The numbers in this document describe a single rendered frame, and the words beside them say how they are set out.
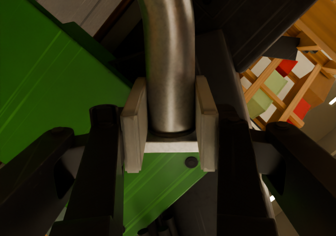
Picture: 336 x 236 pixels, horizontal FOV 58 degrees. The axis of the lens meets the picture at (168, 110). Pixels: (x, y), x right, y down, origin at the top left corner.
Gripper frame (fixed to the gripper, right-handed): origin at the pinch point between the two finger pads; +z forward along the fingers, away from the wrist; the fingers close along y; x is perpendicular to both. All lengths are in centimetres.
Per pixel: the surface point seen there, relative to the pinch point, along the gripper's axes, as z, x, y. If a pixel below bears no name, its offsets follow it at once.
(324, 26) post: 74, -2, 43
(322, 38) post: 73, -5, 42
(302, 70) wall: 831, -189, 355
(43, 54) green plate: 4.5, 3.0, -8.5
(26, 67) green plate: 4.5, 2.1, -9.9
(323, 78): 380, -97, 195
